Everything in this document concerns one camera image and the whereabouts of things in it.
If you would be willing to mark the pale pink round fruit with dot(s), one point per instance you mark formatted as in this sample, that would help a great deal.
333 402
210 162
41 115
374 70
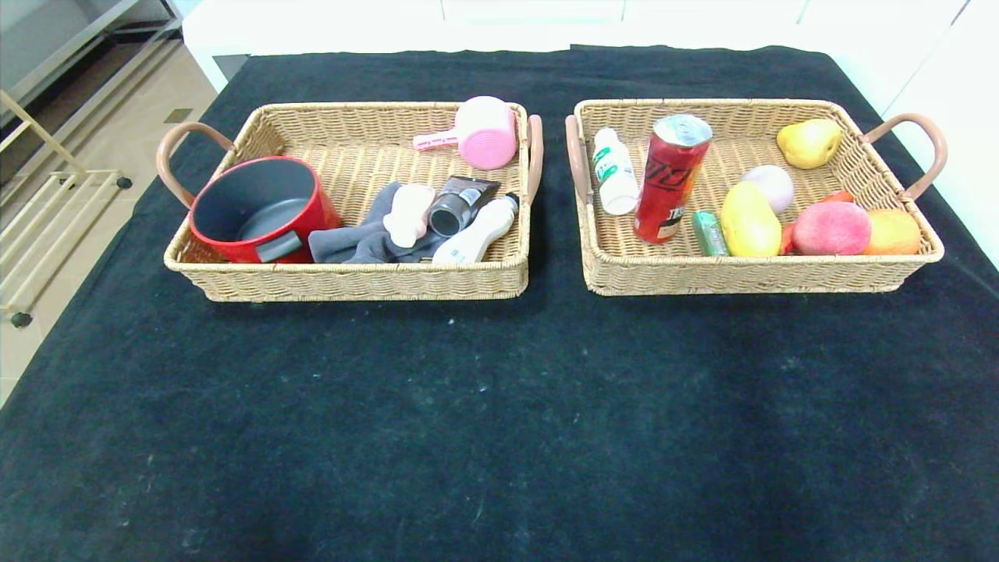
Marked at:
773 185

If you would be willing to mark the grey low cabinet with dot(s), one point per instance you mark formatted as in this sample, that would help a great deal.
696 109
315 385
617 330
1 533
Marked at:
78 31

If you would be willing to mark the wooden rack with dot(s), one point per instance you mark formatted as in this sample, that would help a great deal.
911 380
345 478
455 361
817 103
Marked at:
47 211

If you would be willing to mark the red drink can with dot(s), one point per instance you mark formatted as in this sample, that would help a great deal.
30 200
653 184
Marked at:
671 183

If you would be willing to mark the black cosmetic tube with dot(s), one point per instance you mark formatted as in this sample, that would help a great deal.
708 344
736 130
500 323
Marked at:
460 204

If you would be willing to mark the pink plastic cup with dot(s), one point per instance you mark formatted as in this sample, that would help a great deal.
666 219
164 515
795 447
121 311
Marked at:
484 134

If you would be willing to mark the yellow mango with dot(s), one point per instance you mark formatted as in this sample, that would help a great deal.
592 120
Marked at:
749 224

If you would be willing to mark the white brush bottle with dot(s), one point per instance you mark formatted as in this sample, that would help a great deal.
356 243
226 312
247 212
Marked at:
480 232

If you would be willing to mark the orange fruit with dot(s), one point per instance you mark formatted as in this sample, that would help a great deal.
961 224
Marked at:
894 232

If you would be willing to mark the red cooking pot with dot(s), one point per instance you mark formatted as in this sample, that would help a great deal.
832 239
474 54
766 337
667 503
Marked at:
257 234

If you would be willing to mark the pink squeeze bottle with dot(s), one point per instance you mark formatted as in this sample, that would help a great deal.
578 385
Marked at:
408 215

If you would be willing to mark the green candy pack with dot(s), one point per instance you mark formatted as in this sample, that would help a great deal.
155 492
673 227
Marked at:
709 232

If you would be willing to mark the wicker basket with kitchenware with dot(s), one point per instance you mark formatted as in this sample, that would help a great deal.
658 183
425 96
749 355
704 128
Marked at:
351 281

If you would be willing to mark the red peach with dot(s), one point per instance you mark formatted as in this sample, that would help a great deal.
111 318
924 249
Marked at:
831 228

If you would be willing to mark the wicker basket with food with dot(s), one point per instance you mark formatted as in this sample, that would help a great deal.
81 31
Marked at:
663 273

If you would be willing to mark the grey cloth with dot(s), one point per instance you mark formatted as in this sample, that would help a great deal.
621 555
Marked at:
351 242

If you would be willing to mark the white milk drink bottle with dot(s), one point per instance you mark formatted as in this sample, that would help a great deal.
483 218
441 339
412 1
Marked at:
615 176

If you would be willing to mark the black tablecloth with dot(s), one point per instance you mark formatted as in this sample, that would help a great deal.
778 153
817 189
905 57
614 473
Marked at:
546 406

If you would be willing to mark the yellow pear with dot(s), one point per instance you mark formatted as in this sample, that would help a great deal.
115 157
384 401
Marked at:
808 144

